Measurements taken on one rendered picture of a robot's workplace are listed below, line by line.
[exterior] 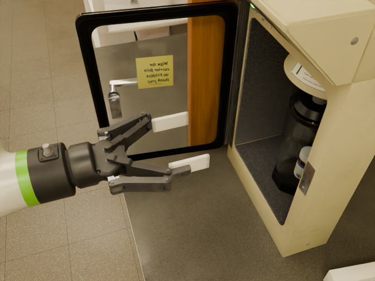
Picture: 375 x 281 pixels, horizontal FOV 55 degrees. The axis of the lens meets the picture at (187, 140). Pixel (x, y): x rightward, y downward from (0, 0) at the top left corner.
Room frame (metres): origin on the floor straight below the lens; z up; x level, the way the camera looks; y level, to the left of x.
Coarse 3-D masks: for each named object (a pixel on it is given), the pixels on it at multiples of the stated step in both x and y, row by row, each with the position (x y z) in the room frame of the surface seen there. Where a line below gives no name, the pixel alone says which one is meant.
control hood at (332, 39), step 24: (264, 0) 0.39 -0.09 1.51; (288, 0) 0.39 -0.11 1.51; (312, 0) 0.39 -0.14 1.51; (336, 0) 0.39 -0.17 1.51; (360, 0) 0.39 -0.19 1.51; (288, 24) 0.34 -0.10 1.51; (312, 24) 0.35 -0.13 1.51; (336, 24) 0.35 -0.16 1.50; (360, 24) 0.36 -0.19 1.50; (312, 48) 0.35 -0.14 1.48; (336, 48) 0.36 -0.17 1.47; (360, 48) 0.37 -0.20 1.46; (336, 72) 0.36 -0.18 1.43
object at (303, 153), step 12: (288, 108) 0.54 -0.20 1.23; (312, 120) 0.49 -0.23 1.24; (288, 132) 0.52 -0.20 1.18; (300, 132) 0.50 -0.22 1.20; (312, 132) 0.49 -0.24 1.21; (288, 144) 0.51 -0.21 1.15; (300, 144) 0.49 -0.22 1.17; (288, 156) 0.51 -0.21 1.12; (300, 156) 0.49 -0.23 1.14; (276, 168) 0.53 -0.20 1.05; (288, 168) 0.50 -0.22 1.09; (300, 168) 0.49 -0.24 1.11; (288, 180) 0.49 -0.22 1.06
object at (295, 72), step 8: (288, 56) 0.57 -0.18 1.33; (288, 64) 0.54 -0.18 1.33; (296, 64) 0.52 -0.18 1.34; (288, 72) 0.52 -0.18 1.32; (296, 72) 0.51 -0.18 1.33; (304, 72) 0.50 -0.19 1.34; (296, 80) 0.50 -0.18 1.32; (304, 80) 0.49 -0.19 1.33; (312, 80) 0.48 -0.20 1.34; (304, 88) 0.48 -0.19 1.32; (312, 88) 0.47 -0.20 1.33; (320, 88) 0.47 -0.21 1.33; (320, 96) 0.46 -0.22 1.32
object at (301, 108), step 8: (296, 96) 0.55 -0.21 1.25; (304, 96) 0.54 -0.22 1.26; (312, 96) 0.53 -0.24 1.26; (296, 104) 0.53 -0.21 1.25; (304, 104) 0.52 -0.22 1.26; (312, 104) 0.52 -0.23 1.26; (320, 104) 0.52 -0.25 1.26; (304, 112) 0.50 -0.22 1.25; (312, 112) 0.50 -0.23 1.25; (320, 112) 0.50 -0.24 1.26; (320, 120) 0.49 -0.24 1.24
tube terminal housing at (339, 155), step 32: (352, 96) 0.37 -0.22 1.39; (320, 128) 0.40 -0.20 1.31; (352, 128) 0.38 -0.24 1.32; (320, 160) 0.37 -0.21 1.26; (352, 160) 0.39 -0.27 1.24; (256, 192) 0.51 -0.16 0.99; (320, 192) 0.38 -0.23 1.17; (352, 192) 0.40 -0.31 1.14; (288, 224) 0.39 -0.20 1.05; (320, 224) 0.39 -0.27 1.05
